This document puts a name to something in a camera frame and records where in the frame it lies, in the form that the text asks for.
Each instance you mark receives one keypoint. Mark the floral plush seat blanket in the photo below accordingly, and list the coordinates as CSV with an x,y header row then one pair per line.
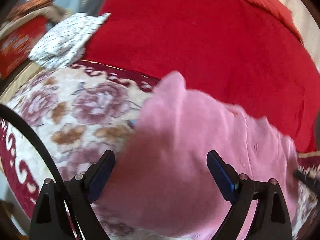
x,y
83,110

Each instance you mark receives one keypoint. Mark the red gift box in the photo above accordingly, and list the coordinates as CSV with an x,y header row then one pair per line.
x,y
16,46

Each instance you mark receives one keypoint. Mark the black sofa armrest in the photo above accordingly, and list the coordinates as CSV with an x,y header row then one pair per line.
x,y
92,7

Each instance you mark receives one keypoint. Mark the orange black patterned cloth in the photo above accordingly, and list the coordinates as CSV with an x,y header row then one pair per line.
x,y
23,9

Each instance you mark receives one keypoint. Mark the red cushion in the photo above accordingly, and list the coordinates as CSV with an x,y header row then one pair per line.
x,y
280,12

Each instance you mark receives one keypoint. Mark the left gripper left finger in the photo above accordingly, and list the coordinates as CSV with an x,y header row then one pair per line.
x,y
67,213

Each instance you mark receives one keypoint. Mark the white crackle pattern pillow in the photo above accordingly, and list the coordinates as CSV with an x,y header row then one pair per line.
x,y
65,42

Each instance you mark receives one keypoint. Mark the pink corduroy zip jacket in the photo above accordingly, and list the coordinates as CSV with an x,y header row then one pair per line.
x,y
161,181

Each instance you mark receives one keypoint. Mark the red sofa throw blanket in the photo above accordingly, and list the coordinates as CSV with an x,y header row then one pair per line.
x,y
235,52

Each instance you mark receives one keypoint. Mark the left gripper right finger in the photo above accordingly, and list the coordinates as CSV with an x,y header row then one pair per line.
x,y
271,217

